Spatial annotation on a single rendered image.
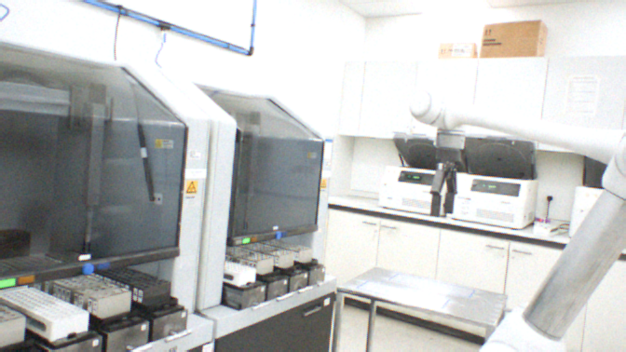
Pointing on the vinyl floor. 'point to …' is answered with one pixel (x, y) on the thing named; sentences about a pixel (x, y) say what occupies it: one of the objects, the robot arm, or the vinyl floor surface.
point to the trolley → (421, 300)
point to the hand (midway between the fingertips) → (442, 211)
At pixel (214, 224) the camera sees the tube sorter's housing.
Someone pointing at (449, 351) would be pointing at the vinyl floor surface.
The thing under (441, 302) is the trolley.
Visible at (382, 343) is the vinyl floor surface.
